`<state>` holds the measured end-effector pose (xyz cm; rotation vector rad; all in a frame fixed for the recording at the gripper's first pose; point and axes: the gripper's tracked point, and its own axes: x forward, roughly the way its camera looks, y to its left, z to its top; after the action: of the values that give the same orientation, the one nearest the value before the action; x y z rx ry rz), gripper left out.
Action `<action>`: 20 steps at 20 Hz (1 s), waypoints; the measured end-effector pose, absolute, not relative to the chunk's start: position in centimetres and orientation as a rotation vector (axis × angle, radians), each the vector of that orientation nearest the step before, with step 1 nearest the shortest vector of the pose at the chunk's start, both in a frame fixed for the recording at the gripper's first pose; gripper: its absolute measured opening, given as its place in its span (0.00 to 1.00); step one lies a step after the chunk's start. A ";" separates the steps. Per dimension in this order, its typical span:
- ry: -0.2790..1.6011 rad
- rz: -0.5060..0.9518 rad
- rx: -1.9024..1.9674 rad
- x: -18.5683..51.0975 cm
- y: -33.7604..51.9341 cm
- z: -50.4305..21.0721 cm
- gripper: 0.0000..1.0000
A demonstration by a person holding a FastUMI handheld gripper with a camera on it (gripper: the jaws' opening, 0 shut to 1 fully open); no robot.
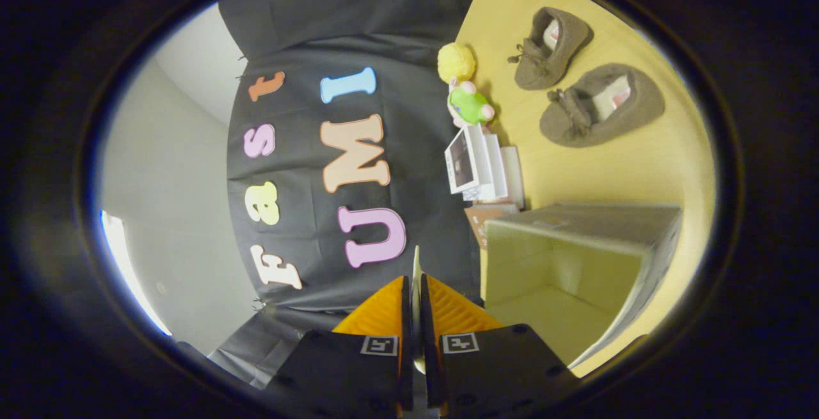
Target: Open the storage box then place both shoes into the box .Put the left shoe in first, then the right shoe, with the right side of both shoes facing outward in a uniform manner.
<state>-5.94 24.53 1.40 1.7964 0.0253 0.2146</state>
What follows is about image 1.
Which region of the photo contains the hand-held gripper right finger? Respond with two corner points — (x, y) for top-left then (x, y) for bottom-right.
(419, 273), (583, 419)

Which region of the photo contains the brown fuzzy slipper shoe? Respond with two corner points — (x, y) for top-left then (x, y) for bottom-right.
(509, 6), (594, 91)
(539, 63), (666, 148)

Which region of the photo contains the green and pink plush toy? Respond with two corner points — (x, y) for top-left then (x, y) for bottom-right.
(447, 78), (497, 129)

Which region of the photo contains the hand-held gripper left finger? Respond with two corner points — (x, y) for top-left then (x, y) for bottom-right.
(266, 275), (415, 419)

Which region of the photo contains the yellow fluffy plush toy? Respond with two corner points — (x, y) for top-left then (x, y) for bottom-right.
(438, 42), (477, 84)

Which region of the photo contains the brown cover book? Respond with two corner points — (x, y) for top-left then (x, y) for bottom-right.
(464, 205), (519, 250)

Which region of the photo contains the black backdrop cloth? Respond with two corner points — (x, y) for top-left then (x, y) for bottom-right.
(208, 0), (493, 389)

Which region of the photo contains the pale thick book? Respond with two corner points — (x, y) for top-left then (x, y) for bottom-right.
(502, 146), (527, 210)

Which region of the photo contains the white book with portrait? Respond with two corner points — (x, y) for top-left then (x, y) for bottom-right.
(445, 123), (487, 194)

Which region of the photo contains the plain white book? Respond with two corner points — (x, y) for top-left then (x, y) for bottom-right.
(473, 134), (509, 202)

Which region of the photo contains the grey fabric storage box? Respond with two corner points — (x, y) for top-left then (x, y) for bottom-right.
(411, 203), (684, 375)

